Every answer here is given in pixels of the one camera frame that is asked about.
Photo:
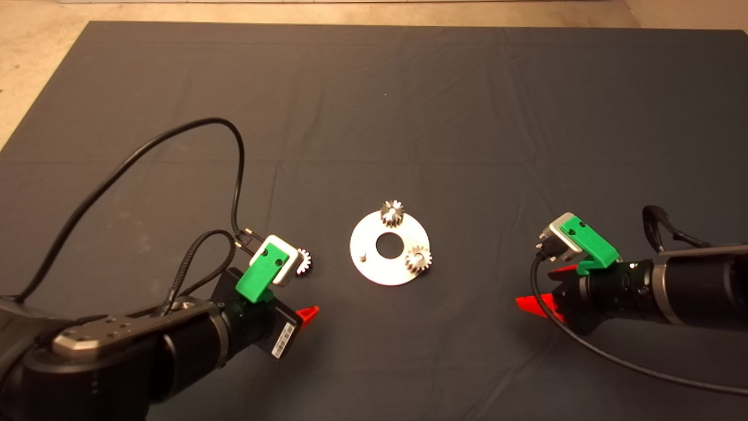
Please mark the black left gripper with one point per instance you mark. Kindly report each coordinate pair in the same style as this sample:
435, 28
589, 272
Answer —
269, 327

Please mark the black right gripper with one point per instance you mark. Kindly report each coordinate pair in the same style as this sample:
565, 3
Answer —
572, 304

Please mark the bright steel planetary gear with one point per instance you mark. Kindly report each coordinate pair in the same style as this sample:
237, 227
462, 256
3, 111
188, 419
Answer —
305, 260

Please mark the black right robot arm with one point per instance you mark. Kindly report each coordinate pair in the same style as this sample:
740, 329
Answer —
689, 286

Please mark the round metal carrier plate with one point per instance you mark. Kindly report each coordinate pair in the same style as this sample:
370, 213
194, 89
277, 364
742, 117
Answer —
374, 269

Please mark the dark grey table cloth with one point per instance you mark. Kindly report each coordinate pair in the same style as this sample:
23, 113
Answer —
467, 117

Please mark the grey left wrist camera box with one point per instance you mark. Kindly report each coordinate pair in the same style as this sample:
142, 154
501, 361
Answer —
286, 275

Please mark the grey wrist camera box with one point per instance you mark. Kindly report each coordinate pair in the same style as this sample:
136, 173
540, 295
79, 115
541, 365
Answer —
558, 234
286, 275

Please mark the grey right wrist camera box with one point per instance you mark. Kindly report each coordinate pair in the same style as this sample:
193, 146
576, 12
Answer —
558, 234

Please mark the green left camera mount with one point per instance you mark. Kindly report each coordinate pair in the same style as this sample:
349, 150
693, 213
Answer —
257, 278

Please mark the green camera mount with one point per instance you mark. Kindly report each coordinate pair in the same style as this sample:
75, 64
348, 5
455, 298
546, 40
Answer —
257, 278
593, 242

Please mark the green right camera mount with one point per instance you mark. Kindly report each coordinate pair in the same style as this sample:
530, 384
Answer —
593, 242

